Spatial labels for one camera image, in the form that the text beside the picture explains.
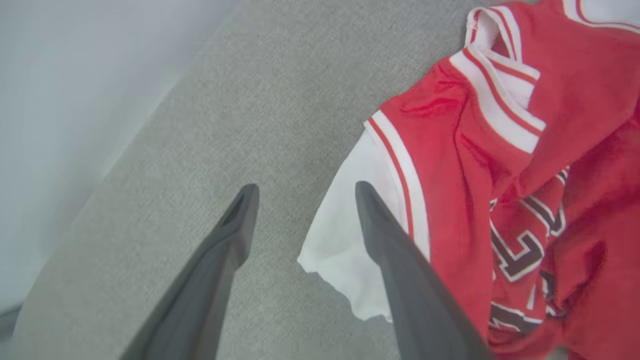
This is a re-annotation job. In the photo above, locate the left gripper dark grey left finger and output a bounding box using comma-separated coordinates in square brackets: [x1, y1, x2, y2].
[120, 183, 260, 360]

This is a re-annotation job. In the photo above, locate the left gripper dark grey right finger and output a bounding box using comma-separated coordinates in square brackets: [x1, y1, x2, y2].
[355, 181, 493, 360]

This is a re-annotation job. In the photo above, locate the red and white jersey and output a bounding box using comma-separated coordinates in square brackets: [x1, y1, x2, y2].
[297, 0, 640, 360]

